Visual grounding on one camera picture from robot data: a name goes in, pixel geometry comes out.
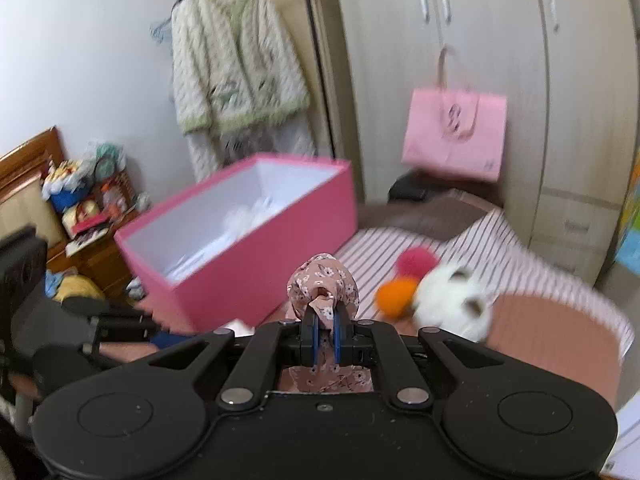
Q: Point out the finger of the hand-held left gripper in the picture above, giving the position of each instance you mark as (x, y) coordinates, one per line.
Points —
(127, 321)
(165, 341)

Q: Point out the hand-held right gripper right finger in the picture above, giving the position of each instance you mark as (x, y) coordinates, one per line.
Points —
(338, 340)

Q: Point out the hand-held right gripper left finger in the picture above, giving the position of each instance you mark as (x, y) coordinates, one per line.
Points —
(314, 342)

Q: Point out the pink floral scrunchie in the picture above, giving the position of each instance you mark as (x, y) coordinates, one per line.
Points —
(322, 280)

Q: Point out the orange soft ball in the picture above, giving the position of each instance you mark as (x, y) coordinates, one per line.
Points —
(396, 297)

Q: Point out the pink cardboard box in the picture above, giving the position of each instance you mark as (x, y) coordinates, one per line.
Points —
(240, 265)

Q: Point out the pink fuzzy heart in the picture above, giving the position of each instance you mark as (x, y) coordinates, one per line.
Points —
(417, 262)

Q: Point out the white plush toy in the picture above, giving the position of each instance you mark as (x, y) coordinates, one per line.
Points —
(450, 305)

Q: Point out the white soft item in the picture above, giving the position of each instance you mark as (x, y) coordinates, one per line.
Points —
(250, 217)

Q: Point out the yellow cloth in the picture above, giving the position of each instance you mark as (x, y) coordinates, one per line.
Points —
(77, 289)

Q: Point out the wooden nightstand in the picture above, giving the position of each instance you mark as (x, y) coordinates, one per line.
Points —
(95, 260)

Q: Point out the wooden headboard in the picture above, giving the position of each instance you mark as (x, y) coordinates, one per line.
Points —
(25, 185)

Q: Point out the tissue pack in plastic bag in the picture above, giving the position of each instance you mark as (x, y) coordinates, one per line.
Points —
(106, 160)

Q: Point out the striped pink and brown blanket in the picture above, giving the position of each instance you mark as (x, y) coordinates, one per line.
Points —
(540, 320)

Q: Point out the pink shopping bag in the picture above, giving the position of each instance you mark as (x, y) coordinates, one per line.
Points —
(452, 135)

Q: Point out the black clothes rack pole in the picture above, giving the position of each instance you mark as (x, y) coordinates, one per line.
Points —
(316, 60)

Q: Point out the white and green fleece cardigan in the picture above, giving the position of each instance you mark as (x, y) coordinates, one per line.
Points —
(235, 60)

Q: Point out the blue clothes hangers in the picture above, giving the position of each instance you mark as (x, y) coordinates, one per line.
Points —
(161, 30)

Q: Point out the colourful paper bag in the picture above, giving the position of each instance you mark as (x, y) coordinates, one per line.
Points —
(629, 230)

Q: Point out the beige wardrobe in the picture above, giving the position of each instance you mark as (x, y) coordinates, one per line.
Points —
(500, 60)

